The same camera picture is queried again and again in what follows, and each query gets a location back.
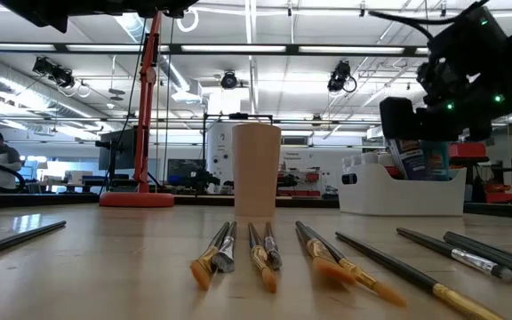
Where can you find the large teal paint bottle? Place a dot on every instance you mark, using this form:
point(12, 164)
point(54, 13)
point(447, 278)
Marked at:
point(436, 162)

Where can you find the large purple paint bottle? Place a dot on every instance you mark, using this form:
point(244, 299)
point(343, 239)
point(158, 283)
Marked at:
point(409, 160)

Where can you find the small paint bottle white cap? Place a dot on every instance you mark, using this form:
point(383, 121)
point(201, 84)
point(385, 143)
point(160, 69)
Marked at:
point(370, 158)

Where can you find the silver ferrule black paintbrush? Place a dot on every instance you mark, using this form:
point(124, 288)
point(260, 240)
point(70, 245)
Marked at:
point(505, 265)
point(505, 252)
point(469, 260)

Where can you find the thin long gold ferrule paintbrush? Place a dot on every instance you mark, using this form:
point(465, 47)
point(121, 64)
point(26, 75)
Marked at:
point(398, 266)

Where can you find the long filbert orange bristle paintbrush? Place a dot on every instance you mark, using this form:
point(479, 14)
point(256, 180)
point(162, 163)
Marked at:
point(362, 277)

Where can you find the wide orange bristle paintbrush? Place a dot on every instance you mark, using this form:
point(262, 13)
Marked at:
point(322, 258)

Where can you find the small grey bristle silver paintbrush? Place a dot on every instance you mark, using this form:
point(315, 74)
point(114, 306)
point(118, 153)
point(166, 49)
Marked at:
point(273, 255)

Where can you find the wide grey bristle silver paintbrush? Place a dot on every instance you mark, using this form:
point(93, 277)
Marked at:
point(225, 258)

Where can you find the gold ferrule black paintbrush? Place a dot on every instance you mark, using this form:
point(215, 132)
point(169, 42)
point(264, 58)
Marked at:
point(20, 237)

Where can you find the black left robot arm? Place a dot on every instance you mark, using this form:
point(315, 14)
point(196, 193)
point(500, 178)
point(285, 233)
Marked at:
point(105, 6)

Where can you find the red storage boxes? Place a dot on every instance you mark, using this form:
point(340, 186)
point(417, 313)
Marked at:
point(469, 151)

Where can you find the white plastic bin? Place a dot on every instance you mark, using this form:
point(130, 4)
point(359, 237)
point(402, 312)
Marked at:
point(398, 197)

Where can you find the red toolbox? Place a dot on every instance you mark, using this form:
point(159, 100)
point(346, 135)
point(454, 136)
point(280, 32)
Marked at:
point(500, 195)

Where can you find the black overhead rig beam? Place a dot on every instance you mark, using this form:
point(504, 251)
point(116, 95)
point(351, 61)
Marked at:
point(292, 49)

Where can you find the tan plastic cup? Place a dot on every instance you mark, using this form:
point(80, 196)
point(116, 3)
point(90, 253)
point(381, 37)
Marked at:
point(256, 178)

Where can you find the white cabinet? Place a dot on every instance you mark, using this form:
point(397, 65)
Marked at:
point(220, 151)

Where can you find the red desk lamp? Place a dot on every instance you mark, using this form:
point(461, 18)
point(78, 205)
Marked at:
point(142, 133)

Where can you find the black monitor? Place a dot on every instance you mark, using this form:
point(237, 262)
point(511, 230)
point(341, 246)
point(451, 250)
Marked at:
point(118, 151)

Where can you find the person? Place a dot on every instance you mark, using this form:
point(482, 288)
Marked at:
point(0, 155)

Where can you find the black ceiling-hung camera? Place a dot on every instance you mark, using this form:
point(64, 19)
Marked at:
point(53, 71)
point(229, 80)
point(339, 75)

